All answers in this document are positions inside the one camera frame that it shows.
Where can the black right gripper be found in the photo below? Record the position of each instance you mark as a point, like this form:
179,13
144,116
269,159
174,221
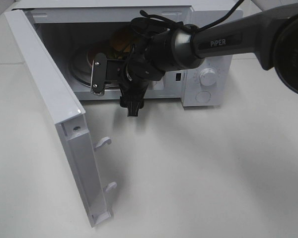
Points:
133,83

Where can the white microwave door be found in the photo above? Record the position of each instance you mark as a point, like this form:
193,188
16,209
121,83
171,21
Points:
67,114

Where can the white timer knob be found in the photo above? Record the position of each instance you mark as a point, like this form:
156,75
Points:
208,77

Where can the pink plate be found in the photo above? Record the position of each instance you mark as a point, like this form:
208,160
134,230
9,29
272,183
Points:
90,57

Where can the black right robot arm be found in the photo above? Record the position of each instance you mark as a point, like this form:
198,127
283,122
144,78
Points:
166,45

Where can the toy burger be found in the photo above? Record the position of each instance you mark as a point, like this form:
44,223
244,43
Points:
121,41

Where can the glass microwave turntable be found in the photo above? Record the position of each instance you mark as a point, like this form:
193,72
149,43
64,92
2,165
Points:
79,67

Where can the white microwave oven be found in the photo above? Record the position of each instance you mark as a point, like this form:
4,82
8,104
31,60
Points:
53,37

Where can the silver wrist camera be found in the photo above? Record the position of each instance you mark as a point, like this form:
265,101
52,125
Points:
98,74

